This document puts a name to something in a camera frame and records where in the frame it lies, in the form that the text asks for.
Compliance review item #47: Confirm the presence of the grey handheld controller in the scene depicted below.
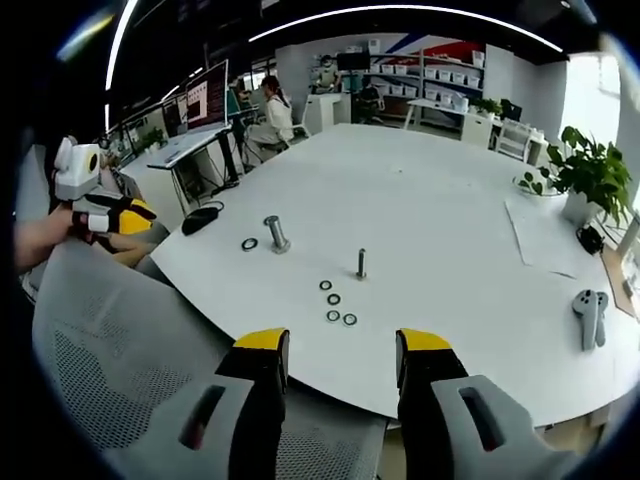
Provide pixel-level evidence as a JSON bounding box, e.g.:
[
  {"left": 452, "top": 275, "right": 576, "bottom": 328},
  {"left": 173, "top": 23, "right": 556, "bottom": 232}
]
[
  {"left": 571, "top": 288, "right": 600, "bottom": 353},
  {"left": 593, "top": 291, "right": 611, "bottom": 348}
]

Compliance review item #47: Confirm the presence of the white paper sheet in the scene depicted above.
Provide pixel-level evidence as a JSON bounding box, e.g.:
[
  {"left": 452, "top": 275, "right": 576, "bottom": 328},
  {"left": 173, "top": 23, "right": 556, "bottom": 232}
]
[{"left": 503, "top": 196, "right": 604, "bottom": 280}]

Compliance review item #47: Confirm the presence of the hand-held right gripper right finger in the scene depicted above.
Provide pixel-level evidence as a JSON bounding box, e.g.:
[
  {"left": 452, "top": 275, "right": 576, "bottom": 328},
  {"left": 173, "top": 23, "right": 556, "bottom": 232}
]
[{"left": 394, "top": 327, "right": 594, "bottom": 480}]

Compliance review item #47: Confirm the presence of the large green potted plant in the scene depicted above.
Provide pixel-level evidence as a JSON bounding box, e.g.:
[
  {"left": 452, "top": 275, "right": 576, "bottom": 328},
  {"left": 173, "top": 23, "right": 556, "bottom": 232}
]
[{"left": 546, "top": 125, "right": 635, "bottom": 229}]

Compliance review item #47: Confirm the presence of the white slatted chair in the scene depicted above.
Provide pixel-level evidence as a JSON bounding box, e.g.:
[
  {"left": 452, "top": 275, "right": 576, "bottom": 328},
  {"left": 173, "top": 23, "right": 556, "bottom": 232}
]
[{"left": 493, "top": 118, "right": 535, "bottom": 162}]

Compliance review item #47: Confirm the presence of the shelf with white bins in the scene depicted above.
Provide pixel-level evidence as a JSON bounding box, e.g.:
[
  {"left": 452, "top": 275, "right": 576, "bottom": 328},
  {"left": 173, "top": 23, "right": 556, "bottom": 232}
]
[{"left": 344, "top": 38, "right": 487, "bottom": 129}]

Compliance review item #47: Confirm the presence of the black computer mouse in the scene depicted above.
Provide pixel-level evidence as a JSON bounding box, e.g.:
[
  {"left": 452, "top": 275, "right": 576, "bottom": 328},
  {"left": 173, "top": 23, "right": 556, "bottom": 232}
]
[{"left": 180, "top": 206, "right": 221, "bottom": 237}]

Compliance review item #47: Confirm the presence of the small plant in white dish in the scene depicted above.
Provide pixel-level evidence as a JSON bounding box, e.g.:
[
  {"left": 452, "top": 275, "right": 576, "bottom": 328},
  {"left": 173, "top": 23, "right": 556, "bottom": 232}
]
[{"left": 513, "top": 169, "right": 565, "bottom": 198}]

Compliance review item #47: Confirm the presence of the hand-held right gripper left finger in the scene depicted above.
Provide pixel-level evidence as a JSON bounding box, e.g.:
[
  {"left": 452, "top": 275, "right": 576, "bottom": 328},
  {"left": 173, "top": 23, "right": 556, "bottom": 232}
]
[{"left": 107, "top": 327, "right": 292, "bottom": 480}]

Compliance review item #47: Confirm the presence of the computer monitor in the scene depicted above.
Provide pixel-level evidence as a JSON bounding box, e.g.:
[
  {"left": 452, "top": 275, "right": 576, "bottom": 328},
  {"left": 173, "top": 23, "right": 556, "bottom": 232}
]
[{"left": 184, "top": 58, "right": 232, "bottom": 134}]

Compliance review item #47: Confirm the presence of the small green desk plant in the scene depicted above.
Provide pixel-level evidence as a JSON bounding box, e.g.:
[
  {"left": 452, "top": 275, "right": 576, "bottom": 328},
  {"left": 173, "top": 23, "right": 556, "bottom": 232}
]
[{"left": 141, "top": 126, "right": 167, "bottom": 153}]

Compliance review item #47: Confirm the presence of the small black device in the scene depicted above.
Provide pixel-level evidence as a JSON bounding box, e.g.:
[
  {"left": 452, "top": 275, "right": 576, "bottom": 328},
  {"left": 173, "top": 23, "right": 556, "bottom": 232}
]
[{"left": 576, "top": 224, "right": 607, "bottom": 257}]

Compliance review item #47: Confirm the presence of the large silver threaded stud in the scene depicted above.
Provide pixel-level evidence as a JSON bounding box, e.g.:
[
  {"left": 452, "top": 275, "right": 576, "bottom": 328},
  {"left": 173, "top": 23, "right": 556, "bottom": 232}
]
[{"left": 263, "top": 214, "right": 293, "bottom": 256}]

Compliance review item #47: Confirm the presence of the person's left hand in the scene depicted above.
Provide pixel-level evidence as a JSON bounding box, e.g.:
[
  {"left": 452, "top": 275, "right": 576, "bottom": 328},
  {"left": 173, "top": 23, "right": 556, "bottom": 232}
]
[{"left": 43, "top": 203, "right": 97, "bottom": 247}]

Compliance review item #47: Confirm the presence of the wooden board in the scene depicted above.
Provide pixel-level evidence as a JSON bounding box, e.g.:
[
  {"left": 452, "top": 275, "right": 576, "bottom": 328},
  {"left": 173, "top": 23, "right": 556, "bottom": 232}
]
[{"left": 598, "top": 243, "right": 640, "bottom": 319}]

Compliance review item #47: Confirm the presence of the grey mesh office chair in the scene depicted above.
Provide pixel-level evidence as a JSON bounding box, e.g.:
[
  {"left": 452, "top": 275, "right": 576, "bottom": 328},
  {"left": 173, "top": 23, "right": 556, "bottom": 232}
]
[{"left": 31, "top": 238, "right": 389, "bottom": 480}]

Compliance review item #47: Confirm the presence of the white standing desk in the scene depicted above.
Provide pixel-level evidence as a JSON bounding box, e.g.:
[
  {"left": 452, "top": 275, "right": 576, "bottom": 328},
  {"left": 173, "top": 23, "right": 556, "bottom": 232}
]
[{"left": 146, "top": 125, "right": 241, "bottom": 202}]

